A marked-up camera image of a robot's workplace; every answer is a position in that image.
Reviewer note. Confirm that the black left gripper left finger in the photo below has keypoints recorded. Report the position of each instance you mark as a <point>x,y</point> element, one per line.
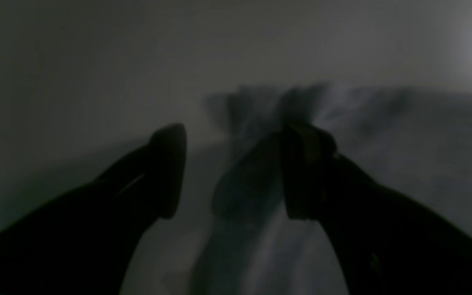
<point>82,242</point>

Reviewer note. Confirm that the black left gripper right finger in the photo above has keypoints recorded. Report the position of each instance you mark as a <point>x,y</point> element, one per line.
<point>386,243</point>

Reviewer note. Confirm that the grey T-shirt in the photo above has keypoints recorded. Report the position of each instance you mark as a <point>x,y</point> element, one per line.
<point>417,142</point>

